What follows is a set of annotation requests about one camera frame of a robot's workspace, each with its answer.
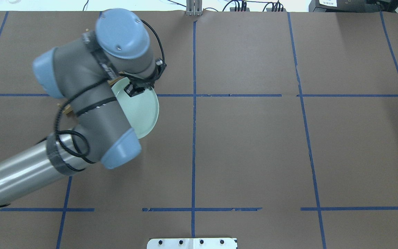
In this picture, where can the wooden dish rack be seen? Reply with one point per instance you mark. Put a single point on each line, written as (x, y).
(64, 110)

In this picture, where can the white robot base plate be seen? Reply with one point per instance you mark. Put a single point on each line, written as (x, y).
(192, 243)

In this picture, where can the pale green plate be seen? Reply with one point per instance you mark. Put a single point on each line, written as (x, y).
(142, 110)

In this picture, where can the aluminium frame post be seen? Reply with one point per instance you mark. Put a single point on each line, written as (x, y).
(194, 8)

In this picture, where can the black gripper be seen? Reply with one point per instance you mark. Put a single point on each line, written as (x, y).
(134, 90)

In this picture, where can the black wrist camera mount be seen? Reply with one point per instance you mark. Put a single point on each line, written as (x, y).
(147, 78)

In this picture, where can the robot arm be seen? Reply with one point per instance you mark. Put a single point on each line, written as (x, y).
(79, 71)

